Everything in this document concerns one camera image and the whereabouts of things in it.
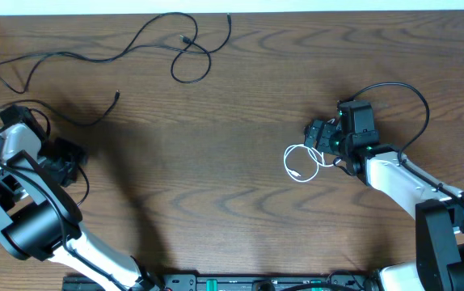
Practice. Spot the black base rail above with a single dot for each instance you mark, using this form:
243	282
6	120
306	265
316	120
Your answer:
339	280

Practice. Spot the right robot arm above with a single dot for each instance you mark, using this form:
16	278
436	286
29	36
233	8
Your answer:
437	208

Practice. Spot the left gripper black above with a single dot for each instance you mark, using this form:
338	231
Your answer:
65	173

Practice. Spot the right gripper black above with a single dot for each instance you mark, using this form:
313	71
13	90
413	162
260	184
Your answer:
312	132

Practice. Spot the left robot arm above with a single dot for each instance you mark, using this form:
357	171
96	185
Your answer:
39	219

